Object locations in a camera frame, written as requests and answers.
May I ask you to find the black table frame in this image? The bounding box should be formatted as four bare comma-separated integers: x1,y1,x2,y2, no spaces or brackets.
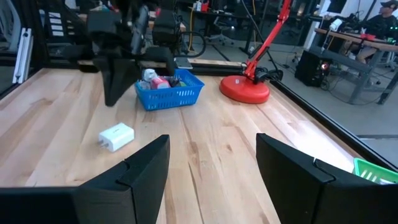
0,0,398,174

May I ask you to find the silver aluminium extrusion bar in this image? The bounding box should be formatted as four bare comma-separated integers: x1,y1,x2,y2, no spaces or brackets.
12,27,34,85

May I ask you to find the wooden top desk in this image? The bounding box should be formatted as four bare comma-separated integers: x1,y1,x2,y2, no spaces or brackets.
309,27,398,106

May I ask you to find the green plastic basket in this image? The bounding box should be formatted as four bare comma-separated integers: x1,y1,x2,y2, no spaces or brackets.
353,157,398,185

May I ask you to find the black lamp cord bundle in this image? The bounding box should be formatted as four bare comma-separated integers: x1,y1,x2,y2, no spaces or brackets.
254,68,284,84

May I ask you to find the blue plastic basket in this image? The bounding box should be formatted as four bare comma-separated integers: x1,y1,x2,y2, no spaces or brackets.
134,68,206,112

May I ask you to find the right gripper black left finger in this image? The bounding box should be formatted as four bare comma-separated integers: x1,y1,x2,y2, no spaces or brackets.
0,134,171,224

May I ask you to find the black office chair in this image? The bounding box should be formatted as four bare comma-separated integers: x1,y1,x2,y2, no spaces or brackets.
206,14,237,47

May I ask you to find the black computer tower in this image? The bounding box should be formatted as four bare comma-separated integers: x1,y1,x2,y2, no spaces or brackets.
294,49,331,88

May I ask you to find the red desk lamp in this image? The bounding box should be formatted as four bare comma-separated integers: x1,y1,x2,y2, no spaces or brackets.
218,0,294,105

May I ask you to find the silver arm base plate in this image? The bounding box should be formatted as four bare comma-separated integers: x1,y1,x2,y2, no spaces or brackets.
174,57,194,70

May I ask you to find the grey office chair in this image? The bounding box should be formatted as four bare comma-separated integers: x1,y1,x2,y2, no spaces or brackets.
0,0,20,53

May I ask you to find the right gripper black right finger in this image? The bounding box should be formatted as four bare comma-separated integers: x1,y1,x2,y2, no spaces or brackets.
256,133,398,224

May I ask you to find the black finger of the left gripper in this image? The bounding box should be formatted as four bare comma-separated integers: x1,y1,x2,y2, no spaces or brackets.
146,45,177,77
92,57,141,108

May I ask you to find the person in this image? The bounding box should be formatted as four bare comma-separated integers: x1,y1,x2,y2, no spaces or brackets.
356,0,398,65

